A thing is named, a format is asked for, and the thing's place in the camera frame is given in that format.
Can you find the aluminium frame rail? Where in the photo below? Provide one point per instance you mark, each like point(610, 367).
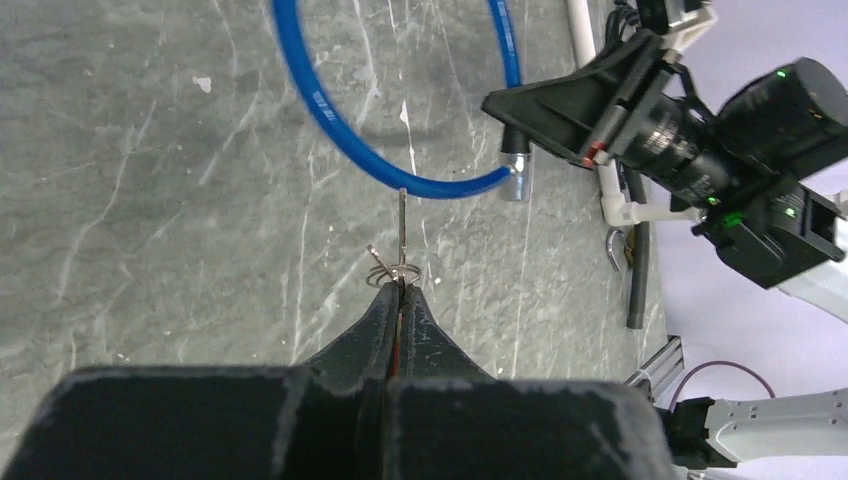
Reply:
point(658, 374)

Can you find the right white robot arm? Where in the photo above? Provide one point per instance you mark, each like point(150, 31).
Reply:
point(788, 124)

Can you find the silver metal hook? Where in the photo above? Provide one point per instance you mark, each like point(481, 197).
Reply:
point(616, 240)

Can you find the white PVC pipe frame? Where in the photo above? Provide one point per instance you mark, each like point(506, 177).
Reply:
point(617, 210)

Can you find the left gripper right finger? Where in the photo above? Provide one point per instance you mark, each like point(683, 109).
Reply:
point(476, 427)

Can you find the blue cable lock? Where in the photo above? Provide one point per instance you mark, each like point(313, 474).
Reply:
point(394, 85)

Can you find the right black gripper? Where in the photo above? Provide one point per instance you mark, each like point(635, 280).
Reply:
point(633, 105)

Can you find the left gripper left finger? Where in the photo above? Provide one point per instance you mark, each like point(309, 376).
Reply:
point(216, 422)

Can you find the small silver key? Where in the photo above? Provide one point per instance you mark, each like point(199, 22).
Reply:
point(399, 271)

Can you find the dark grey rod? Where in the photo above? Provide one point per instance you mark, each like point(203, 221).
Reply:
point(641, 247)

